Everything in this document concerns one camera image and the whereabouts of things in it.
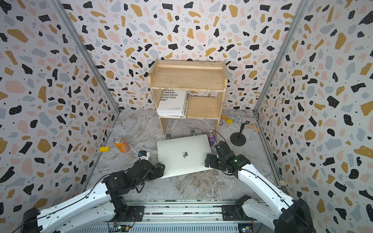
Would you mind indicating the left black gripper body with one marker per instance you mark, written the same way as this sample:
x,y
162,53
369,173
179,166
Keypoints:
x,y
152,174

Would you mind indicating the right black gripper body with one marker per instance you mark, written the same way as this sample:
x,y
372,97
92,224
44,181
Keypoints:
x,y
221,164

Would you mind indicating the silver laptop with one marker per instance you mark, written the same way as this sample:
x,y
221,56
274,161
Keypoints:
x,y
183,155

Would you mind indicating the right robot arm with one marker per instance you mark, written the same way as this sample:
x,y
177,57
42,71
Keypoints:
x,y
280,212

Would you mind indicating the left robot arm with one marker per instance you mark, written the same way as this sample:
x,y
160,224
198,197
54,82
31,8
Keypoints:
x,y
103,202

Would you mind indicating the black laptop stand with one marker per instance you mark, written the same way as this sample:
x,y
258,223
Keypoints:
x,y
180,134

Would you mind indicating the purple soda can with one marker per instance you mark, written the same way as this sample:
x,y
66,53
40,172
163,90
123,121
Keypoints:
x,y
211,138

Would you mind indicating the black microphone on stand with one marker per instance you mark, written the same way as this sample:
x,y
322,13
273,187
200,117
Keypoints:
x,y
238,139

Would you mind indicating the small yellow object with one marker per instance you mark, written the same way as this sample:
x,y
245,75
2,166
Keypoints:
x,y
229,120

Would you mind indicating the orange soda can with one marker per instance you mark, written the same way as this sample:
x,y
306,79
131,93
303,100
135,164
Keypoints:
x,y
121,144

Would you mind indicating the yellow sponge block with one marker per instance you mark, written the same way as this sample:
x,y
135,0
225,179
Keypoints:
x,y
104,149

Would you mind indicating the white book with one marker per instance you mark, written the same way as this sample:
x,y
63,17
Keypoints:
x,y
172,103

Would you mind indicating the wooden shelf unit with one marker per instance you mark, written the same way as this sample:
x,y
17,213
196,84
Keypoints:
x,y
197,76

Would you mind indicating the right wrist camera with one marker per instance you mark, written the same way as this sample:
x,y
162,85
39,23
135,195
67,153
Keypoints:
x,y
223,151

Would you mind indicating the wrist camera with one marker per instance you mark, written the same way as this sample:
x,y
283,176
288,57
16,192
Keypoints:
x,y
143,155
223,151

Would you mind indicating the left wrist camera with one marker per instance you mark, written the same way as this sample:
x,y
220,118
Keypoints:
x,y
143,155

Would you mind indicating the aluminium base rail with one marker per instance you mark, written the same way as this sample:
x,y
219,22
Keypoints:
x,y
183,217

